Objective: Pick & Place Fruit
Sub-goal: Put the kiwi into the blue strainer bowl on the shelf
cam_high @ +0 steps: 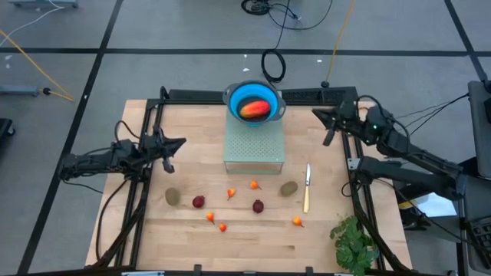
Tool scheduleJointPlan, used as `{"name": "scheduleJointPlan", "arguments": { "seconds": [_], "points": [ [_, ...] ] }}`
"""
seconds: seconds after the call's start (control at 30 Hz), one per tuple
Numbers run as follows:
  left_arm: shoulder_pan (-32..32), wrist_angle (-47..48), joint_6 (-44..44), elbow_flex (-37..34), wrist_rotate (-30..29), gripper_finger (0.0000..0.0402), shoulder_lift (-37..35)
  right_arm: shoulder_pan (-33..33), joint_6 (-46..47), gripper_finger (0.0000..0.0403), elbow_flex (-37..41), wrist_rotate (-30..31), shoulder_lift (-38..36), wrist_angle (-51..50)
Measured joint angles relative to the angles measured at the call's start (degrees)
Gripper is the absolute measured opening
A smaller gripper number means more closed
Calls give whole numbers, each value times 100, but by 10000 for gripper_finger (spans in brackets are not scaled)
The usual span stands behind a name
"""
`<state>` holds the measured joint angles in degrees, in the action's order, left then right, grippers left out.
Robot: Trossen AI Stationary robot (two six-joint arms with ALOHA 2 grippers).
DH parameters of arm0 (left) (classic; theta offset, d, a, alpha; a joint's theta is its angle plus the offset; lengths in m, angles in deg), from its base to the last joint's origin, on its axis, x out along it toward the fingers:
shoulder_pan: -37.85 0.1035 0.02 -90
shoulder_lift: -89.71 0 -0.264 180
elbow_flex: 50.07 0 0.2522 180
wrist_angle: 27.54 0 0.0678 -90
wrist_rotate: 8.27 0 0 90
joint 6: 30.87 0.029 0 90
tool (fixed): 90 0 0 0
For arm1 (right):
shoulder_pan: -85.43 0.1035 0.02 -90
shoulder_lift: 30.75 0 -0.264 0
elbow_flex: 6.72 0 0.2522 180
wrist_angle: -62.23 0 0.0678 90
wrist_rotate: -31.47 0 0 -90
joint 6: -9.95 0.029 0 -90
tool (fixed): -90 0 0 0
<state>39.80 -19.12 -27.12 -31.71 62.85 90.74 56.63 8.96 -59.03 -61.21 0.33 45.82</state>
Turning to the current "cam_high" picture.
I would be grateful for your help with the red-yellow mango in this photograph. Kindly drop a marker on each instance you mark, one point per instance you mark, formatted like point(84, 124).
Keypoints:
point(255, 109)

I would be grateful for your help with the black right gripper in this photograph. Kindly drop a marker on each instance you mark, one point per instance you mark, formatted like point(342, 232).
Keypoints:
point(352, 117)

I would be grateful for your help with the black keyboard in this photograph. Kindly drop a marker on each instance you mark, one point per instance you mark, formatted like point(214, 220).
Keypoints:
point(481, 234)

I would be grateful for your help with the white flat panel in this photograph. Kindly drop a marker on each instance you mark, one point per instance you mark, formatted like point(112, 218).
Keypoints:
point(435, 205)

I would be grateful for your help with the brown kiwi fruit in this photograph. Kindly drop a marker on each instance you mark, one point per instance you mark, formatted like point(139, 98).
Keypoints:
point(173, 196)
point(288, 188)

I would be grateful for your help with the potted green plant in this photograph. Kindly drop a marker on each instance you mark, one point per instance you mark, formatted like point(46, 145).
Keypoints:
point(353, 245)

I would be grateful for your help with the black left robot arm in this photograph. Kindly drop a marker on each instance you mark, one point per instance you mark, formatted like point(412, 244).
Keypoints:
point(96, 159)

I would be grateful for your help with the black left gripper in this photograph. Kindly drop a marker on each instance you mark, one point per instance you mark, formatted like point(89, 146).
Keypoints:
point(149, 151)

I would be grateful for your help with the grey side desk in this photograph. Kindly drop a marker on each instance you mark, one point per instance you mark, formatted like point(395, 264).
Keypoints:
point(481, 115)

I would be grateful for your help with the small orange pear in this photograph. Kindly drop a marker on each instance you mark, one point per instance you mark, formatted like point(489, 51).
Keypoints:
point(254, 185)
point(297, 221)
point(231, 191)

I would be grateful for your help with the black metal table frame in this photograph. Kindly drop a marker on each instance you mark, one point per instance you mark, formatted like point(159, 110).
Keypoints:
point(192, 95)

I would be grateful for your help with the grey floor rail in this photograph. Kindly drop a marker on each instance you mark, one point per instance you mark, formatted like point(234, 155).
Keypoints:
point(42, 4)
point(19, 90)

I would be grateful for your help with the dark red plum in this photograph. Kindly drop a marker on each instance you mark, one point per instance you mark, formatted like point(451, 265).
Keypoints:
point(258, 206)

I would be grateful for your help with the blue collapsible colander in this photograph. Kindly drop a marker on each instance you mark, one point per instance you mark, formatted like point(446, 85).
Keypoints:
point(234, 96)

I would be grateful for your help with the green perforated metal shelf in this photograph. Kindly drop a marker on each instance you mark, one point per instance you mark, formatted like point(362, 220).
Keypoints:
point(255, 147)

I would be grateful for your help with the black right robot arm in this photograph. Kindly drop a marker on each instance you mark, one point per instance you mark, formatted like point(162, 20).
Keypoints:
point(414, 153)

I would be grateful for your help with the black floor object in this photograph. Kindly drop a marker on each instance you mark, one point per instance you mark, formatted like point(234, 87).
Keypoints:
point(5, 128)

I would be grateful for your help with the red-orange pepper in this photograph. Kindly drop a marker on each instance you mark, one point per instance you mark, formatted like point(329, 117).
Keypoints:
point(210, 217)

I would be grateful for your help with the red pepper front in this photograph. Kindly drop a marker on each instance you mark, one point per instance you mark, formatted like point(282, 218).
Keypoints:
point(223, 227)

